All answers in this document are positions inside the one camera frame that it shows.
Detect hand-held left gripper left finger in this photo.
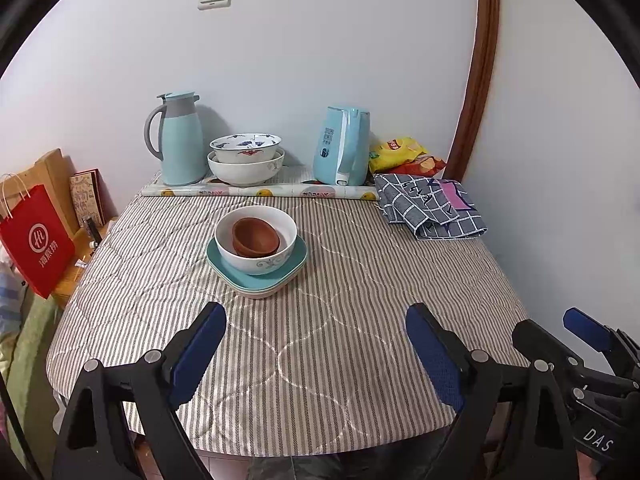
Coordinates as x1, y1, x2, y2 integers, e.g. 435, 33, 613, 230
52, 301, 228, 480

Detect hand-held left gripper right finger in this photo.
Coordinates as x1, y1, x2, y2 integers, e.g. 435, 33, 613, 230
405, 302, 581, 480

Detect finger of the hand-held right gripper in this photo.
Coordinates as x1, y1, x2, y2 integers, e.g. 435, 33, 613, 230
562, 307, 640, 376
511, 319, 588, 386

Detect white square plate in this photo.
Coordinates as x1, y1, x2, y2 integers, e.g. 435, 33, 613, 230
212, 260, 307, 301

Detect teal square plate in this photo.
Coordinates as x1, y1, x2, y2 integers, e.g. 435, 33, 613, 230
206, 234, 308, 291

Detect small brown bowl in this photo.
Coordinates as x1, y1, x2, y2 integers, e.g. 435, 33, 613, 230
231, 217, 279, 252
234, 227, 281, 257

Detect striped quilt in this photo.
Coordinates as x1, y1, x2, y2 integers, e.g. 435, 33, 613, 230
45, 170, 531, 458

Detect person's dark trousers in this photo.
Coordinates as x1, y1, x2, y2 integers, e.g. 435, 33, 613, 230
245, 430, 466, 480

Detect wooden side table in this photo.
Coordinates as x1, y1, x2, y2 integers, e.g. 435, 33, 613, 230
50, 215, 121, 311

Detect grey checked cloth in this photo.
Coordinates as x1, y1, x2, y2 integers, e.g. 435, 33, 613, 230
374, 173, 488, 242

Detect small black object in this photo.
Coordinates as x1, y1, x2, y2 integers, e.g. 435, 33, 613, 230
82, 216, 103, 250

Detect fruit print table mat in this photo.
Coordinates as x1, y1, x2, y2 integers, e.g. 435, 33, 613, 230
141, 167, 381, 201

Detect green blanket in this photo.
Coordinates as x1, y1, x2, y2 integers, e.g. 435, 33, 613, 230
0, 295, 66, 480

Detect large white swirl bowl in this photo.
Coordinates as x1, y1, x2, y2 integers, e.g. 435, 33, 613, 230
207, 147, 286, 187

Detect red chip bag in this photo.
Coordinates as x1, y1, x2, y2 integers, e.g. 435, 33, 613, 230
395, 156, 447, 177

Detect blue and white cloth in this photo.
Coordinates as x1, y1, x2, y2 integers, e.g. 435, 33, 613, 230
0, 260, 26, 336

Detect patterned book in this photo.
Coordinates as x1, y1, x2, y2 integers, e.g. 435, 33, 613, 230
69, 168, 107, 228

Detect red paper bag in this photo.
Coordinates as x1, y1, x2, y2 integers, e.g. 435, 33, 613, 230
0, 172, 76, 300

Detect yellow chip bag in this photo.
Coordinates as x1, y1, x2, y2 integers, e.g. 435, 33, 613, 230
369, 137, 428, 173

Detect blue and red patterned bowl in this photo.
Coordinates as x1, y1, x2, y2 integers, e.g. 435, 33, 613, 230
209, 133, 283, 164

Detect teal thermos jug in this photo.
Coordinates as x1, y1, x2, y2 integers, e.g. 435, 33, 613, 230
144, 91, 206, 186

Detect teal electric kettle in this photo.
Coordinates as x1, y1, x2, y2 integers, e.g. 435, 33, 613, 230
313, 106, 371, 187

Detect brown paper bag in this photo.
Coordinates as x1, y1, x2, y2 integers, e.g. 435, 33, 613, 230
34, 148, 81, 236

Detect brown wooden door frame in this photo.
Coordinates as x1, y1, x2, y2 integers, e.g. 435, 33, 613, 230
445, 0, 501, 186

